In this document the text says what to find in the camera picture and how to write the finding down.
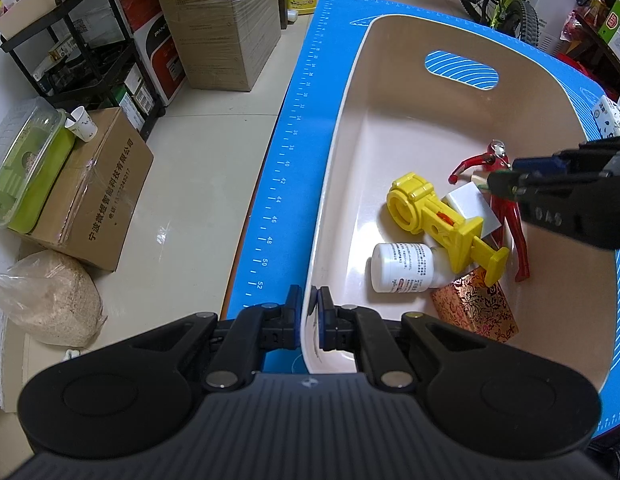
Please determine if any red Ultraman figure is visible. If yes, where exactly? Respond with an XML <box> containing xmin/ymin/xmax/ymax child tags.
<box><xmin>448</xmin><ymin>140</ymin><xmax>530</xmax><ymax>283</ymax></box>

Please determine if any white power adapter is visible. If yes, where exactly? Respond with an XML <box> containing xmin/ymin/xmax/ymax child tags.
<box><xmin>442</xmin><ymin>182</ymin><xmax>502</xmax><ymax>238</ymax></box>

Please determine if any white pill bottle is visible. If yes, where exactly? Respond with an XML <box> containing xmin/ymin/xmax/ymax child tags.
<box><xmin>371</xmin><ymin>243</ymin><xmax>456</xmax><ymax>294</ymax></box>

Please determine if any yellow plastic toy tool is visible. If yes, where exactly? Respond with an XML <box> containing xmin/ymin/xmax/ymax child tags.
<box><xmin>386</xmin><ymin>172</ymin><xmax>510</xmax><ymax>287</ymax></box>

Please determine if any red floral patterned box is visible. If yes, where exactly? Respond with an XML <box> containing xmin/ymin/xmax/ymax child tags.
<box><xmin>430</xmin><ymin>268</ymin><xmax>518</xmax><ymax>342</ymax></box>

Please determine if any white tissue box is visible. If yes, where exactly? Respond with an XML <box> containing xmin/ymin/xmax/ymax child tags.
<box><xmin>592</xmin><ymin>96</ymin><xmax>620</xmax><ymax>139</ymax></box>

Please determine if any blue silicone baking mat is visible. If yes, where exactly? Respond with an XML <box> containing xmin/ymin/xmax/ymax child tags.
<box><xmin>225</xmin><ymin>0</ymin><xmax>620</xmax><ymax>440</ymax></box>

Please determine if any dark wooden side table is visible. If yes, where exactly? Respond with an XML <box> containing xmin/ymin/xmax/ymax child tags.
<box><xmin>566</xmin><ymin>12</ymin><xmax>620</xmax><ymax>101</ymax></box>

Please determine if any green white product box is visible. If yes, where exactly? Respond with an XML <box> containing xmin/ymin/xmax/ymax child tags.
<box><xmin>598</xmin><ymin>0</ymin><xmax>620</xmax><ymax>63</ymax></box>

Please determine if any floor cardboard box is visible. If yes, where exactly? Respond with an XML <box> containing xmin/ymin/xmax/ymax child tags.
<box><xmin>22</xmin><ymin>107</ymin><xmax>154</xmax><ymax>272</ymax></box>

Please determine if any bag of grain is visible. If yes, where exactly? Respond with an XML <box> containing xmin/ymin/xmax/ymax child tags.
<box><xmin>0</xmin><ymin>249</ymin><xmax>106</xmax><ymax>348</ymax></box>

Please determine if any white paper cup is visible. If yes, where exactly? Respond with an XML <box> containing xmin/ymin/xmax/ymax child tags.
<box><xmin>65</xmin><ymin>106</ymin><xmax>98</xmax><ymax>142</ymax></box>

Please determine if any green lidded plastic container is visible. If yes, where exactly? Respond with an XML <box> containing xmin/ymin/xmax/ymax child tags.
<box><xmin>0</xmin><ymin>98</ymin><xmax>76</xmax><ymax>234</ymax></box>

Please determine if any large stacked cardboard box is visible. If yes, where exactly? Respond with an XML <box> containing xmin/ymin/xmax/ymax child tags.
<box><xmin>159</xmin><ymin>0</ymin><xmax>281</xmax><ymax>91</ymax></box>

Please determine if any black metal shelf rack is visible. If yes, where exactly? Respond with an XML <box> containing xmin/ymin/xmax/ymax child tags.
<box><xmin>0</xmin><ymin>0</ymin><xmax>165</xmax><ymax>139</ymax></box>

